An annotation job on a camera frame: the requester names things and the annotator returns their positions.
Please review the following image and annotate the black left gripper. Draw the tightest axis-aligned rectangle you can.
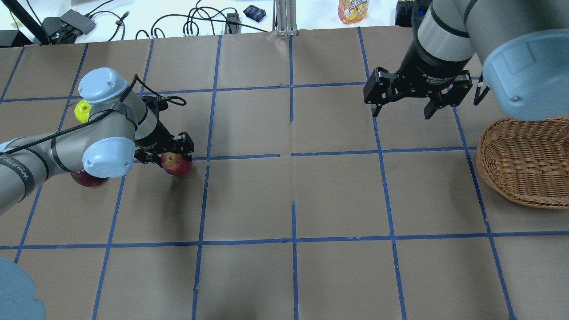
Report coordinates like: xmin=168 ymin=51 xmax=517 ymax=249
xmin=134 ymin=121 xmax=195 ymax=166

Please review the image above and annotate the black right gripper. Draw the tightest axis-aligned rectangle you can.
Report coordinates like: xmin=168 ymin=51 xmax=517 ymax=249
xmin=363 ymin=42 xmax=472 ymax=120

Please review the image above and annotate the dark red apple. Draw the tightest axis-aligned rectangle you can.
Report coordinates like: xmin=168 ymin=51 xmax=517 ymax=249
xmin=69 ymin=170 xmax=108 ymax=187

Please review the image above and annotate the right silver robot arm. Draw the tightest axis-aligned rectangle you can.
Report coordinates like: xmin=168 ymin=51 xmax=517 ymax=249
xmin=363 ymin=0 xmax=569 ymax=121

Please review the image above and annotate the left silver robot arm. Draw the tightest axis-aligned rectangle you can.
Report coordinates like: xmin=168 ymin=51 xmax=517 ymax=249
xmin=0 ymin=68 xmax=195 ymax=213

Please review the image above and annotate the wicker basket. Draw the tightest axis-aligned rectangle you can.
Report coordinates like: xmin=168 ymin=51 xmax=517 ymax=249
xmin=476 ymin=117 xmax=569 ymax=209

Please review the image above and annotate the green apple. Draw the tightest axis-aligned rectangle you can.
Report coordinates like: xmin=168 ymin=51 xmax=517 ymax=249
xmin=73 ymin=99 xmax=91 ymax=124

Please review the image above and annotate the orange juice bottle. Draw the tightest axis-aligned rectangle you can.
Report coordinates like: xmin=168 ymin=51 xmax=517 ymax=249
xmin=337 ymin=0 xmax=369 ymax=24

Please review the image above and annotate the grey usb hub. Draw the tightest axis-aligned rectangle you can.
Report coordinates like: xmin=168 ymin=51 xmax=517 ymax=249
xmin=60 ymin=9 xmax=96 ymax=36

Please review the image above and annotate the dark blue small pouch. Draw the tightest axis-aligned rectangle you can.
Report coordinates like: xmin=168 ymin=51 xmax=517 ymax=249
xmin=243 ymin=5 xmax=267 ymax=23

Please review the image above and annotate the black monitor stand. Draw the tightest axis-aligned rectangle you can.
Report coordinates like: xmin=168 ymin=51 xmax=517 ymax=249
xmin=1 ymin=0 xmax=52 ymax=45

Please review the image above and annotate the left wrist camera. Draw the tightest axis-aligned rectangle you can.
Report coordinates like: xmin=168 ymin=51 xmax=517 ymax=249
xmin=141 ymin=95 xmax=169 ymax=118

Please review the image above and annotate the aluminium frame post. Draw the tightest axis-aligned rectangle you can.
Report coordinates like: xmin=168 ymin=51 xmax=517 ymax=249
xmin=273 ymin=0 xmax=297 ymax=36

